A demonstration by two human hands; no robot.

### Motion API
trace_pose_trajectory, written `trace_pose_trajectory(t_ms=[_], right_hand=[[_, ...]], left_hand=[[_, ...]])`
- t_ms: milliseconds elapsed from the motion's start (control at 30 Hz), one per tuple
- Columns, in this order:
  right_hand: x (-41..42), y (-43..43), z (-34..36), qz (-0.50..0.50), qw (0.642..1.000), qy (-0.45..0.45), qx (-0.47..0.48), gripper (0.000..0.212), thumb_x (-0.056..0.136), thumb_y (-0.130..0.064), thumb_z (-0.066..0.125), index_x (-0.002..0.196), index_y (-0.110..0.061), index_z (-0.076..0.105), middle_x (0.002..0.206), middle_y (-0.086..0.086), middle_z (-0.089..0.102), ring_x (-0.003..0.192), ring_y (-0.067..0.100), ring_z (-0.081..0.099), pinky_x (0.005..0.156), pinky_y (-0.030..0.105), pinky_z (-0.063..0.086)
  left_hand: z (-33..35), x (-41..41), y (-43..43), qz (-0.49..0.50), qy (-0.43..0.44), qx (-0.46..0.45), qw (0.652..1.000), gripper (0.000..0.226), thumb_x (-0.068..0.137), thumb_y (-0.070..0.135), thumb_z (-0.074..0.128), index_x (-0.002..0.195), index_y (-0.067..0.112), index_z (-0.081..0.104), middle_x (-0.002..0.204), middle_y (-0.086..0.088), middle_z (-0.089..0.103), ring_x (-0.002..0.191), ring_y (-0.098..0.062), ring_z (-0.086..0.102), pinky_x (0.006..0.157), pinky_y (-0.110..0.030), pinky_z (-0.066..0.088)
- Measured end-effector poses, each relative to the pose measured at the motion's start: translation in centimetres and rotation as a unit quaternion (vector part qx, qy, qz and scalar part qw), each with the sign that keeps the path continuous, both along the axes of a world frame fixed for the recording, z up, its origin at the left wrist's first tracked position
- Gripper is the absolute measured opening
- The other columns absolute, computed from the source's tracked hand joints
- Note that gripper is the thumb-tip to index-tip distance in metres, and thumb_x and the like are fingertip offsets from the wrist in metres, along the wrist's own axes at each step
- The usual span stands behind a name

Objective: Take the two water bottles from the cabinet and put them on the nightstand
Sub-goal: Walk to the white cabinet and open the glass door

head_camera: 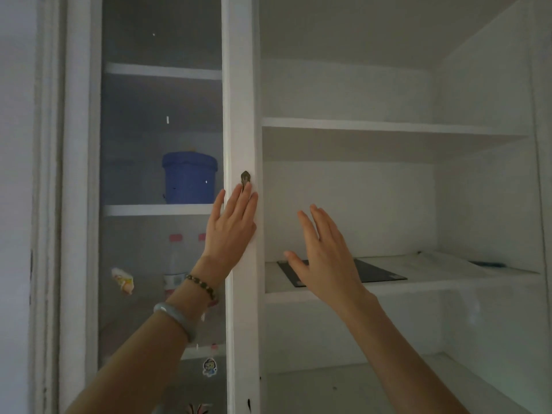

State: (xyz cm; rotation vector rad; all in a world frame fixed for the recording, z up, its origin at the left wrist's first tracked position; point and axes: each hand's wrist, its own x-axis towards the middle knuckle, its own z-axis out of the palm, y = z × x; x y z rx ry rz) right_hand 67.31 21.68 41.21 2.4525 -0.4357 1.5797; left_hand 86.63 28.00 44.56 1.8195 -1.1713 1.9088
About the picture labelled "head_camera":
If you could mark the person's left hand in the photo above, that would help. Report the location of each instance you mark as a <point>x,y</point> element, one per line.
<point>228,237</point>

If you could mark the person's right hand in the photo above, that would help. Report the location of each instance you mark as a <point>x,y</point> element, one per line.
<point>330,267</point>

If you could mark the person's right middle finger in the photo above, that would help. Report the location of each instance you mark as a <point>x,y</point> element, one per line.
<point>324,226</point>

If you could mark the person's right thumb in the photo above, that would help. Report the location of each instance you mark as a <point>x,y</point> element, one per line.
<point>296,263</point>

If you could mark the person's left little finger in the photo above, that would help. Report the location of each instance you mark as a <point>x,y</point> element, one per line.
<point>218,204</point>

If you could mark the person's left middle finger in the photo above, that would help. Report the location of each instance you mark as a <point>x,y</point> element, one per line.
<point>244,200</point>

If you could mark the person's left thumb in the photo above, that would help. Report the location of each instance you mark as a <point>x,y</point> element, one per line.
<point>253,232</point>

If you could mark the white framed glass cabinet door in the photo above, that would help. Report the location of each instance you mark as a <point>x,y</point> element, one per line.
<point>241,103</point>

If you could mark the person's left forearm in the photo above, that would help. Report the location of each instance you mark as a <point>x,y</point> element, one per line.
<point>146,357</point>

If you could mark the person's right forearm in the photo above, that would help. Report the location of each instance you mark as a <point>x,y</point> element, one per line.
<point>396,362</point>

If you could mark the blue plastic bucket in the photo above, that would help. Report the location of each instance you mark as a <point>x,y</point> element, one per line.
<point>189,176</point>

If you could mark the white cabinet shelf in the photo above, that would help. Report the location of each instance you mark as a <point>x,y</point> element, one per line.
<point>453,282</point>
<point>319,388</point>
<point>388,133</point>
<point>159,209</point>
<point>164,71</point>

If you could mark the black flat mat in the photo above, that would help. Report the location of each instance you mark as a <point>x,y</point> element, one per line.
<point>375,271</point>

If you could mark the clear bottle with pink cap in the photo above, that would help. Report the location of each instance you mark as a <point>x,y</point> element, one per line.
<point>174,271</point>

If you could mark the pale jade bangle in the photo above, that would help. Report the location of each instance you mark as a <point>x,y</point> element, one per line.
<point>179,319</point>

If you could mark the yellow and white sticker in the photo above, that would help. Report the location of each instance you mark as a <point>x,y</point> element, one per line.
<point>123,281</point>

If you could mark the blue cartoon figure sticker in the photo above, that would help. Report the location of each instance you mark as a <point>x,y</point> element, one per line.
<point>209,367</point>

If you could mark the flat blue item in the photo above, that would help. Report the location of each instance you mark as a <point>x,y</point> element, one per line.
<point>487,264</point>

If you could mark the pink and black sticker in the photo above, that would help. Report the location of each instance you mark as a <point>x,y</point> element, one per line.
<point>197,408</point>

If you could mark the white wall cabinet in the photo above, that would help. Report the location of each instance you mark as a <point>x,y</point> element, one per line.
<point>483,189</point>

